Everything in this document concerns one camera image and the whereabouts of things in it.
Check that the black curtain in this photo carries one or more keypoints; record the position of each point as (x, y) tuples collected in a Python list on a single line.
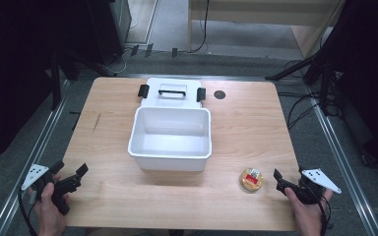
[(370, 82), (13, 65)]

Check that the person's right hand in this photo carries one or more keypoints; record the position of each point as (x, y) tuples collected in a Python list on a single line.
[(308, 218)]

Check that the white plastic storage box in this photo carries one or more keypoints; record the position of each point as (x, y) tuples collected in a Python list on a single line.
[(170, 137)]

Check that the black stand post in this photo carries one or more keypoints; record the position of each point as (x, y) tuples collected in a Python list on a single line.
[(55, 85)]

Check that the person's left hand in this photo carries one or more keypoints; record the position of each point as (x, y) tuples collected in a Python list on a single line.
[(47, 213)]

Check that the metal floor rail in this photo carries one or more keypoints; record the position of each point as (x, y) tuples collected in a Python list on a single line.
[(341, 164), (29, 164)]

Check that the dark cabinet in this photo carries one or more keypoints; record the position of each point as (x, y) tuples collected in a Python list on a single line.
[(108, 29)]

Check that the black round table grommet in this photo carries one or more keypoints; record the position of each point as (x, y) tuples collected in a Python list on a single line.
[(220, 94)]

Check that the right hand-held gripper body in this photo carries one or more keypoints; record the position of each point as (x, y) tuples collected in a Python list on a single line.
[(320, 178)]

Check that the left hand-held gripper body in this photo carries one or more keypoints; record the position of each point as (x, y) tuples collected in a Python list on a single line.
[(34, 175)]

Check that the round yellow tin red label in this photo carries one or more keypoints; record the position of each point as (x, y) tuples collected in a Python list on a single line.
[(251, 180)]

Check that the black tripod stand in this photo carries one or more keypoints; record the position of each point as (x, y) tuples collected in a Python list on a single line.
[(308, 59)]

